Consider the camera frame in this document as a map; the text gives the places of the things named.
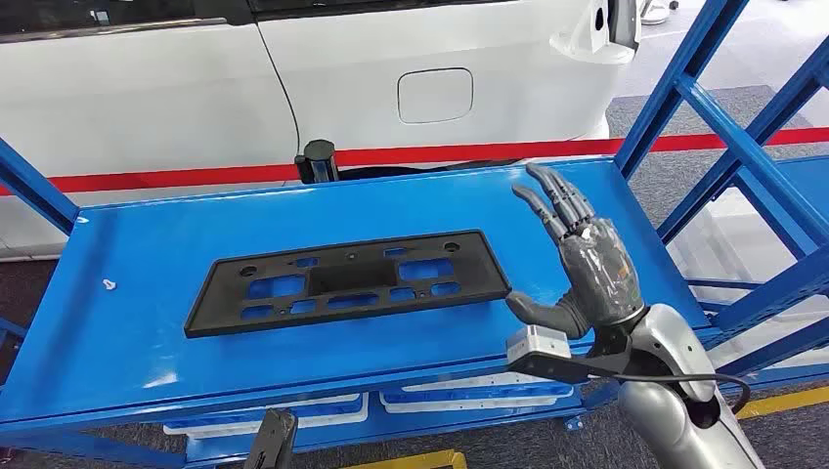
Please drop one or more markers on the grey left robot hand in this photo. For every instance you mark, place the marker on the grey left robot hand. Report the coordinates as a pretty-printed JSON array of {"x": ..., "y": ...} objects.
[{"x": 272, "y": 443}]

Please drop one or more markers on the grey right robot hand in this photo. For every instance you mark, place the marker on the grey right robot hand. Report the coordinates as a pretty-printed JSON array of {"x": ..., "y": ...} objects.
[{"x": 596, "y": 272}]

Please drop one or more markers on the black plastic plate part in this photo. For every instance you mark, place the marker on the black plastic plate part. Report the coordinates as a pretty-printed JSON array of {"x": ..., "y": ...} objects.
[{"x": 476, "y": 272}]

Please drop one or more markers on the blue steel shelf rack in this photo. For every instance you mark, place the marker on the blue steel shelf rack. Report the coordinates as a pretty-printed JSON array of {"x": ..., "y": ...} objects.
[
  {"x": 809, "y": 181},
  {"x": 129, "y": 336}
]

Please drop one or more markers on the yellow floor tape square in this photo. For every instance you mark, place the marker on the yellow floor tape square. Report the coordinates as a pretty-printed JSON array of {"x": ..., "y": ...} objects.
[
  {"x": 784, "y": 401},
  {"x": 421, "y": 461}
]

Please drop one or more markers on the white car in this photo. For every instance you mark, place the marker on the white car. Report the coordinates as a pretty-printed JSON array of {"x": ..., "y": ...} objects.
[{"x": 162, "y": 97}]

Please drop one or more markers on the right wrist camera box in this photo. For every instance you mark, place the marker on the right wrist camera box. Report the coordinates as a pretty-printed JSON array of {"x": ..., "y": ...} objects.
[{"x": 537, "y": 343}]

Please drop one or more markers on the black stanchion post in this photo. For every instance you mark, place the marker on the black stanchion post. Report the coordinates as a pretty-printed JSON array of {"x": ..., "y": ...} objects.
[{"x": 317, "y": 162}]

